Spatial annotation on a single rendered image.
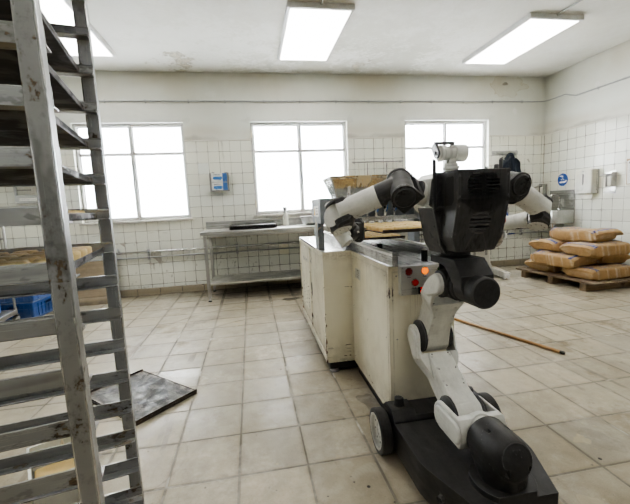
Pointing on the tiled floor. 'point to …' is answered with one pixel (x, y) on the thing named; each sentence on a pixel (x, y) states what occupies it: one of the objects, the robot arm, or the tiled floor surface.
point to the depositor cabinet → (329, 300)
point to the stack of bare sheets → (146, 395)
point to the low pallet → (582, 280)
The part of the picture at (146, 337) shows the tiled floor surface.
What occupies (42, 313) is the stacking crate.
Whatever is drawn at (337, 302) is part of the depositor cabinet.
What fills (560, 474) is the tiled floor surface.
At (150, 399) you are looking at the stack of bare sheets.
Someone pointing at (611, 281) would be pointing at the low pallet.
